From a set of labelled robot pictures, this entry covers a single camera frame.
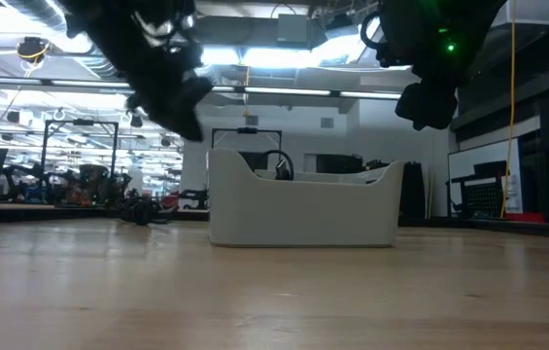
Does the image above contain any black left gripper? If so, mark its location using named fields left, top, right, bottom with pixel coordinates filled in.
left=122, top=28, right=215, bottom=143

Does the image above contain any black USB-C cable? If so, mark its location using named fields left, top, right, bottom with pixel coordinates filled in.
left=120, top=197, right=174, bottom=227
left=259, top=149, right=296, bottom=182

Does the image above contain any grey ceiling box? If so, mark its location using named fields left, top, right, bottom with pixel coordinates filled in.
left=276, top=13, right=310, bottom=49

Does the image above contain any grey plastic bin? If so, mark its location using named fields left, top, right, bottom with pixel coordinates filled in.
left=207, top=147, right=406, bottom=249

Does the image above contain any yellow hanging cable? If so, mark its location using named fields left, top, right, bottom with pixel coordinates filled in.
left=498, top=0, right=519, bottom=220

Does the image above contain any tall black station frame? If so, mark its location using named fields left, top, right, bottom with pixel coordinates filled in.
left=40, top=119, right=120, bottom=195

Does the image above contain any ceiling cable reel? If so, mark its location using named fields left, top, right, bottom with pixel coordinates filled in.
left=16, top=36, right=51, bottom=64

